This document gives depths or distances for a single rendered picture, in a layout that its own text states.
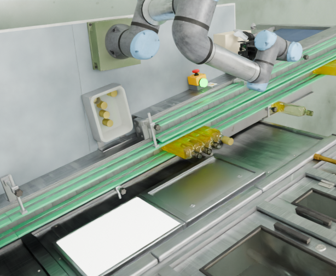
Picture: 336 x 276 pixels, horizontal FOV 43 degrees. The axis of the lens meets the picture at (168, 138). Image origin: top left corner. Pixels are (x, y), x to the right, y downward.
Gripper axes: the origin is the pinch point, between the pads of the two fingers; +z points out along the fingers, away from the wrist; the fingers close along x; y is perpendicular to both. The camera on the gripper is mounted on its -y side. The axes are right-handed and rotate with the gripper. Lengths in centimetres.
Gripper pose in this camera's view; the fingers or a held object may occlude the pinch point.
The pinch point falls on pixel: (235, 46)
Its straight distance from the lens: 195.6
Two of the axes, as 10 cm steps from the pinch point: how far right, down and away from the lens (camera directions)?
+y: -8.0, 2.6, -5.4
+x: 0.7, 9.4, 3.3
